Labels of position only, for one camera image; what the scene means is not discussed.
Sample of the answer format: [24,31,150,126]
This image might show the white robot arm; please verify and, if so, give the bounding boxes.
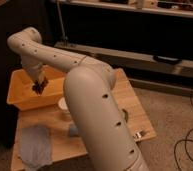
[7,27,149,171]

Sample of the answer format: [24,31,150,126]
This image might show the orange plastic tray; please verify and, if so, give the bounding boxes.
[7,65,65,111]

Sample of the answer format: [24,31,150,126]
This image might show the grey cloth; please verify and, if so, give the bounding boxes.
[18,125,52,171]

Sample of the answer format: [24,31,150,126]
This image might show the metal clip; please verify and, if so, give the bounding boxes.
[133,130,147,139]

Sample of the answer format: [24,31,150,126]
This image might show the dark shelf unit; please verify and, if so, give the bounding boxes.
[46,0,193,97]

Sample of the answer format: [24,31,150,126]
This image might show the black flat device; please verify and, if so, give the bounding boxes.
[153,55,182,65]

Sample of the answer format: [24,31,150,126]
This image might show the black cable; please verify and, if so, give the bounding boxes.
[173,63,193,171]

